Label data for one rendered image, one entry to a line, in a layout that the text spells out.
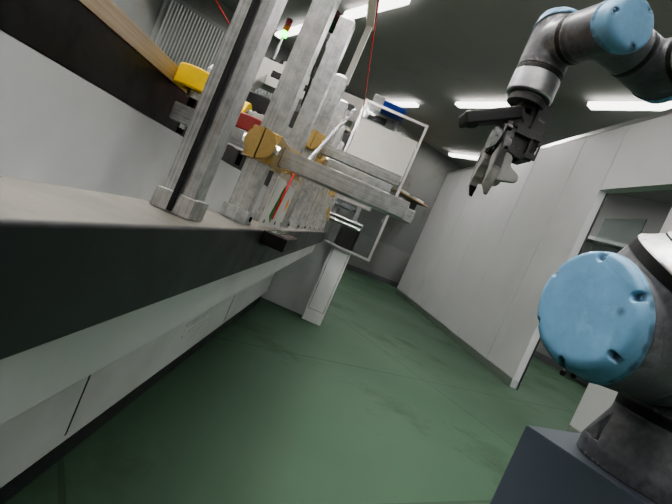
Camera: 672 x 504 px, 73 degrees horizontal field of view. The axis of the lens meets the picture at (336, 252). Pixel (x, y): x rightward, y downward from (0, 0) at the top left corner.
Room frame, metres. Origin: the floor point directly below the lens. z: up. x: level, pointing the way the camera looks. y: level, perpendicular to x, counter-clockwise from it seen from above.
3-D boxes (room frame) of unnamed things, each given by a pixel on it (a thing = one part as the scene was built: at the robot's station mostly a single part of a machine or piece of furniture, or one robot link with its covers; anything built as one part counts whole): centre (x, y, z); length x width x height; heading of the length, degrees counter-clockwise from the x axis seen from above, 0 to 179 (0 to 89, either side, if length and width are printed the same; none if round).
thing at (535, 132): (0.92, -0.23, 1.08); 0.09 x 0.08 x 0.12; 95
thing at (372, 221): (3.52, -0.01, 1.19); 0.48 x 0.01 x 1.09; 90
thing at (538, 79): (0.93, -0.23, 1.16); 0.10 x 0.09 x 0.05; 5
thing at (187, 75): (0.79, 0.33, 0.85); 0.08 x 0.08 x 0.11
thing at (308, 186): (1.50, 0.17, 0.91); 0.04 x 0.04 x 0.48; 0
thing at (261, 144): (0.77, 0.17, 0.83); 0.14 x 0.06 x 0.05; 0
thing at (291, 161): (0.79, 0.13, 0.83); 0.44 x 0.03 x 0.04; 90
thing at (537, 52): (0.92, -0.23, 1.25); 0.10 x 0.09 x 0.12; 23
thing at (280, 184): (0.97, 0.15, 0.75); 0.26 x 0.01 x 0.10; 0
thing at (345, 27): (1.00, 0.17, 0.94); 0.04 x 0.04 x 0.48; 0
